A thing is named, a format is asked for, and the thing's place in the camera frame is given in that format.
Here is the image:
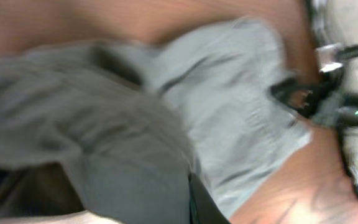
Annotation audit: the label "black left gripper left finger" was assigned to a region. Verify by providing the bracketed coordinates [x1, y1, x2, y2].
[0, 164, 85, 218]

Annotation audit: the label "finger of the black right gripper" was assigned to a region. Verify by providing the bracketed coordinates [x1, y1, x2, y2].
[270, 78, 334, 101]
[287, 96, 323, 118]

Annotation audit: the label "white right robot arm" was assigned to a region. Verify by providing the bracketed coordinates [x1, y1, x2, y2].
[270, 69, 358, 198]

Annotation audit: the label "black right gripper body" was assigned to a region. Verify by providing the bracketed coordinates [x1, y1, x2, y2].
[312, 68, 358, 127]

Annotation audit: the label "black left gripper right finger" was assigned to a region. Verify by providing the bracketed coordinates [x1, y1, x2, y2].
[188, 173, 230, 224]

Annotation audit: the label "grey shorts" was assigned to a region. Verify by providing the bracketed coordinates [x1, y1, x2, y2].
[0, 19, 311, 223]

